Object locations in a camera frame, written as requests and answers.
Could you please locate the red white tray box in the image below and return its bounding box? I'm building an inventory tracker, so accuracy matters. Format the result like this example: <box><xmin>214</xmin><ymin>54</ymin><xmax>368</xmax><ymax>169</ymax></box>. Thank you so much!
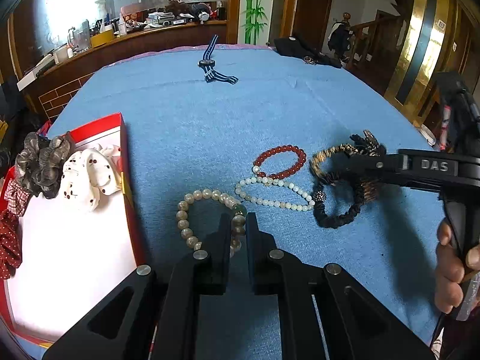
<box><xmin>1</xmin><ymin>113</ymin><xmax>145</xmax><ymax>348</ymax></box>

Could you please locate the blue striped strap watch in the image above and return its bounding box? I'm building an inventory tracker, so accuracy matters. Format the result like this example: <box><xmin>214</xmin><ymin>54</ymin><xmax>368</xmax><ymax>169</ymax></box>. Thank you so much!
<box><xmin>198</xmin><ymin>34</ymin><xmax>239</xmax><ymax>85</ymax></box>

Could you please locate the black garment on table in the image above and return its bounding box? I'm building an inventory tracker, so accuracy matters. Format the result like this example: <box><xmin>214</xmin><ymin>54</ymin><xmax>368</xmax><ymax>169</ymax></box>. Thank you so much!
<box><xmin>273</xmin><ymin>37</ymin><xmax>342</xmax><ymax>68</ymax></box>

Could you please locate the blue table cloth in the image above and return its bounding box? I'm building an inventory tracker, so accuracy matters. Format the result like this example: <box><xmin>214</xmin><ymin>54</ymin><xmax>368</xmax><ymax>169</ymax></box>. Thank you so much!
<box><xmin>49</xmin><ymin>48</ymin><xmax>443</xmax><ymax>342</ymax></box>

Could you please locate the red gingham scrunchie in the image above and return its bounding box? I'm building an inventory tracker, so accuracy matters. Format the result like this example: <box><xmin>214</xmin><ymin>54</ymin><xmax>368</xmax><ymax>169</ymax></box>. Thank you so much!
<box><xmin>4</xmin><ymin>179</ymin><xmax>31</xmax><ymax>217</ymax></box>

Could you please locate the right hand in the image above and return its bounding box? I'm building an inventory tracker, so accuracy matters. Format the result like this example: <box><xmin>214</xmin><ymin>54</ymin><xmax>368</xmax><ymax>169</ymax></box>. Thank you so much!
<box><xmin>434</xmin><ymin>219</ymin><xmax>479</xmax><ymax>314</ymax></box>

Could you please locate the red bead bracelet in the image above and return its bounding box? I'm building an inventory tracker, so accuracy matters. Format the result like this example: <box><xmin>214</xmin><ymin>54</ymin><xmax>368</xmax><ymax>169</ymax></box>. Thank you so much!
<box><xmin>252</xmin><ymin>145</ymin><xmax>308</xmax><ymax>181</ymax></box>

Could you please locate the white small bead bracelet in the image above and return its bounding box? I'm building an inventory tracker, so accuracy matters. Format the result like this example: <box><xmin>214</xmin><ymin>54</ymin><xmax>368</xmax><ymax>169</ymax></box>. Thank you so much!
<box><xmin>234</xmin><ymin>175</ymin><xmax>316</xmax><ymax>212</ymax></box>

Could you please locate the white dotted scrunchie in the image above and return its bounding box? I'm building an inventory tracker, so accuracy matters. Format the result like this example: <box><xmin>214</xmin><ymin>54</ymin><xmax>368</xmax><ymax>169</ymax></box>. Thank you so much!
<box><xmin>58</xmin><ymin>145</ymin><xmax>122</xmax><ymax>211</ymax></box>

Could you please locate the red polka dot scrunchie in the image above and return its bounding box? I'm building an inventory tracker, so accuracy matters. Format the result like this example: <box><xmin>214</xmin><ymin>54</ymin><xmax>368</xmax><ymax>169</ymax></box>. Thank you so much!
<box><xmin>0</xmin><ymin>210</ymin><xmax>22</xmax><ymax>280</ymax></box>

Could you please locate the beige large bead bracelet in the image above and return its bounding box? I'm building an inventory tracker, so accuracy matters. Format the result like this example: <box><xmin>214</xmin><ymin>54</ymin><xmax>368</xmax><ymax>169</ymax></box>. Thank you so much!
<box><xmin>175</xmin><ymin>187</ymin><xmax>248</xmax><ymax>259</ymax></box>

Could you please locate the yellow box on counter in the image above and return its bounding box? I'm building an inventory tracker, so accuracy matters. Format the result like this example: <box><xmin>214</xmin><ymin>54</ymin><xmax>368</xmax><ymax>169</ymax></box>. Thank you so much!
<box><xmin>90</xmin><ymin>29</ymin><xmax>116</xmax><ymax>48</ymax></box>

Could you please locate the leopard print scrunchie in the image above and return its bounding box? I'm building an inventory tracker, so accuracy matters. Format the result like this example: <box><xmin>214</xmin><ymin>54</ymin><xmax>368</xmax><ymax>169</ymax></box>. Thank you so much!
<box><xmin>310</xmin><ymin>129</ymin><xmax>386</xmax><ymax>203</ymax></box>

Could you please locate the black fabric scrunchie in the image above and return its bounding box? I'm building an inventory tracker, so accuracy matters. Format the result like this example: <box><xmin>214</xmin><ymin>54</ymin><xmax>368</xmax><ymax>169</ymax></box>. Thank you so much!
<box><xmin>312</xmin><ymin>171</ymin><xmax>365</xmax><ymax>229</ymax></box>

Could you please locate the wooden counter shelf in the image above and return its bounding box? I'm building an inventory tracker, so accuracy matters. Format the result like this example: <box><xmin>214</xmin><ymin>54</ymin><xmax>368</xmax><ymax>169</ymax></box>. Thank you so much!
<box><xmin>22</xmin><ymin>20</ymin><xmax>227</xmax><ymax>120</ymax></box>

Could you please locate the grey sheer scrunchie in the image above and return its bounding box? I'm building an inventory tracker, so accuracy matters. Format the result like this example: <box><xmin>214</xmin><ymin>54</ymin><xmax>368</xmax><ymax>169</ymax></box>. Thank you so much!
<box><xmin>15</xmin><ymin>132</ymin><xmax>75</xmax><ymax>199</ymax></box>

